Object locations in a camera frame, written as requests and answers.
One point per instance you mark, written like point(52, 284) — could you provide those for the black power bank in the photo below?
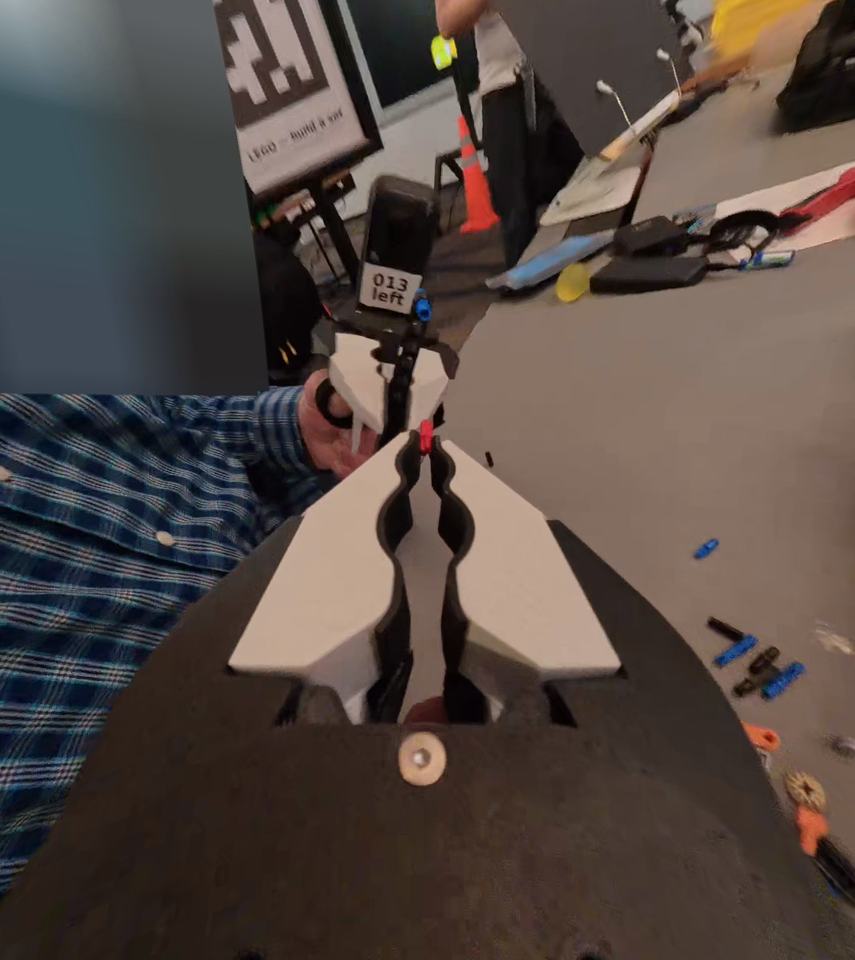
point(649, 275)

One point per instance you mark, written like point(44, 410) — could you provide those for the small grey toy bush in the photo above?
point(845, 747)

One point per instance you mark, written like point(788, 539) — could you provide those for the blue toy pin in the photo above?
point(735, 651)
point(783, 680)
point(706, 548)

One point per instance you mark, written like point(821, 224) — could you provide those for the small blue white battery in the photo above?
point(769, 259)

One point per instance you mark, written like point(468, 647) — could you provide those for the small clear plastic piece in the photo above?
point(834, 637)

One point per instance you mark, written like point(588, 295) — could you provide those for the blue flat case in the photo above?
point(555, 255)

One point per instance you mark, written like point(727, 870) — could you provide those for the orange traffic cone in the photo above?
point(478, 195)

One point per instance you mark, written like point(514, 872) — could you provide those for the black toy beam assembly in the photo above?
point(400, 397)

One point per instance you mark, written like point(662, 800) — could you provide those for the black board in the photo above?
point(570, 60)

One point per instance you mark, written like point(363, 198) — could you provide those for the tan toy gear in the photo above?
point(805, 790)

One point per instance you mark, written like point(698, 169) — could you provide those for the framed black-white pattern poster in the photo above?
point(285, 75)

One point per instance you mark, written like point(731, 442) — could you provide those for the white blue-edged sheet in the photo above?
point(750, 202)

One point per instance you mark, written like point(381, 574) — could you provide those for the black wall screen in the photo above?
point(397, 45)

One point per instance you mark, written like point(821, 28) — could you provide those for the person's left hand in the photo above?
point(322, 446)

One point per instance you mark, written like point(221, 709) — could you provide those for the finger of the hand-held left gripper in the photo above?
point(356, 375)
point(427, 390)

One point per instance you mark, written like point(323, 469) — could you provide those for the orange black toy axle piece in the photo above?
point(814, 825)

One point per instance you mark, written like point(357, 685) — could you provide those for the black tool bag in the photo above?
point(847, 67)

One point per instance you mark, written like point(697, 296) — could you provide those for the person's left forearm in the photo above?
point(262, 450)

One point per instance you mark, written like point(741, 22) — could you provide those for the stack of yellow bins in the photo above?
point(750, 26)

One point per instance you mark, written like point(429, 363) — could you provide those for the black easel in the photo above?
point(337, 225)

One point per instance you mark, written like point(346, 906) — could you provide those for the yellow translucent disc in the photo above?
point(574, 283)

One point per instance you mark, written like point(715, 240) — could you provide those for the person's plaid shirt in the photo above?
point(60, 675)

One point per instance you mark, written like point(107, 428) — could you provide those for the black charger box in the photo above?
point(652, 236)

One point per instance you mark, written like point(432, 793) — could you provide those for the black backpack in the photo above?
point(285, 300)

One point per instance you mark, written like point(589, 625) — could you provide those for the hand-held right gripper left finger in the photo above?
point(315, 592)

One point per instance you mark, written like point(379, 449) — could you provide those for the small blue packet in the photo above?
point(699, 214)

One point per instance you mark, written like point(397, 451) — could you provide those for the white wooden book stand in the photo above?
point(600, 187)

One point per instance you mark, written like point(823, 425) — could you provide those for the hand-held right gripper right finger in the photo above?
point(540, 600)

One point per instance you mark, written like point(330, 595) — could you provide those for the orange toy connector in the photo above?
point(761, 736)

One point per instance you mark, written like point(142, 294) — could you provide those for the red toy axle pin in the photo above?
point(426, 439)

